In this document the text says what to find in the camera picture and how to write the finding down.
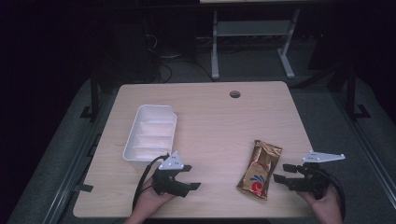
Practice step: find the white divided plastic tray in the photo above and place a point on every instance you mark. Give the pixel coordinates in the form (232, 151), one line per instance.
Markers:
(152, 133)

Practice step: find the black metal stand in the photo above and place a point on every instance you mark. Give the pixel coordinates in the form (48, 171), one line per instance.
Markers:
(94, 99)
(351, 93)

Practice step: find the person's left hand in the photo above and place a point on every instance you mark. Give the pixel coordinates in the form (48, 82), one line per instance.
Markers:
(148, 200)

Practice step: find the person's right hand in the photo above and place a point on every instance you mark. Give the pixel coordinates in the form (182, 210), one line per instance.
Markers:
(327, 208)

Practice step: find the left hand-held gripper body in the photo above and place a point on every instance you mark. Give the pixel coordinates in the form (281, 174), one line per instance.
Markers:
(169, 163)

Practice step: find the black rail bracket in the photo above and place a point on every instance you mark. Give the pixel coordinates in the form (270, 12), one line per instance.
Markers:
(84, 188)

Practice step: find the gold snack packet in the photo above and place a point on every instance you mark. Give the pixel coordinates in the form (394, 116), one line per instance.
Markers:
(260, 171)

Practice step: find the white metal stand frame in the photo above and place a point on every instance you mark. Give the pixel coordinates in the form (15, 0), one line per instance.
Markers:
(253, 28)

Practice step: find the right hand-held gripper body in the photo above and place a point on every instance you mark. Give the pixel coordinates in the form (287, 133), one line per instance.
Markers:
(311, 183)

